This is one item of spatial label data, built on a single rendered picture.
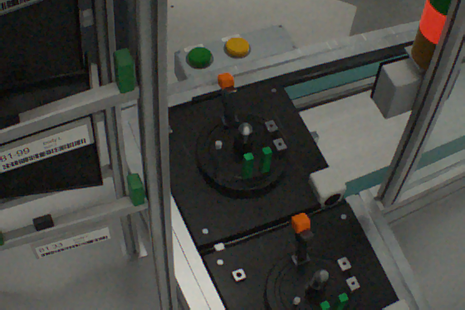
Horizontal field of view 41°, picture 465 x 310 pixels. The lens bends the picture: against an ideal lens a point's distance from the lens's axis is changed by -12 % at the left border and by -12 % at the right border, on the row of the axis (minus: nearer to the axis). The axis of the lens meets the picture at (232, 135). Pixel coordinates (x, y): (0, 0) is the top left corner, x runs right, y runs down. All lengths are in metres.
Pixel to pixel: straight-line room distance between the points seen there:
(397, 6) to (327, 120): 1.73
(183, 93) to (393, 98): 0.42
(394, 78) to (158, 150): 0.37
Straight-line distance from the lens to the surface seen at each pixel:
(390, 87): 0.85
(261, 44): 1.22
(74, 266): 1.10
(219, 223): 1.00
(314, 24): 1.43
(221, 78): 1.02
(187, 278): 0.97
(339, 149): 1.16
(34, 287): 1.09
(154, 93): 0.50
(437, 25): 0.79
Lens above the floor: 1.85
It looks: 54 degrees down
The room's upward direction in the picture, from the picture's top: 6 degrees clockwise
